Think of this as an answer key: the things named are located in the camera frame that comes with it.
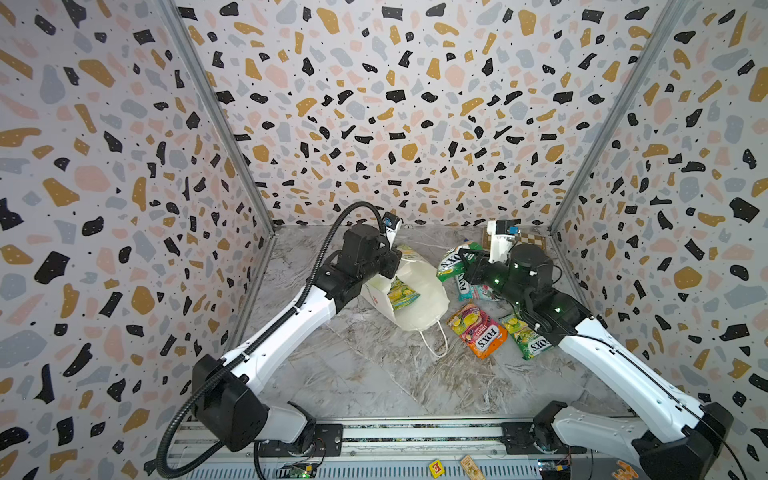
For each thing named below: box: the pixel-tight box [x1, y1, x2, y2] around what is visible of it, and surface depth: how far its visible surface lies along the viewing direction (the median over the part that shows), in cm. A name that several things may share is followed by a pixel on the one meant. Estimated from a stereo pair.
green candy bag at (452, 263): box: [436, 242, 484, 282], surface depth 70 cm
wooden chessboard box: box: [518, 232, 547, 250], surface depth 119 cm
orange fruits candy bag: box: [446, 303, 509, 360], surface depth 93 cm
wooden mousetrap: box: [460, 455, 486, 480], surface depth 71 cm
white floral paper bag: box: [362, 255, 449, 331], surface depth 91 cm
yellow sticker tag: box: [428, 460, 445, 479], surface depth 70 cm
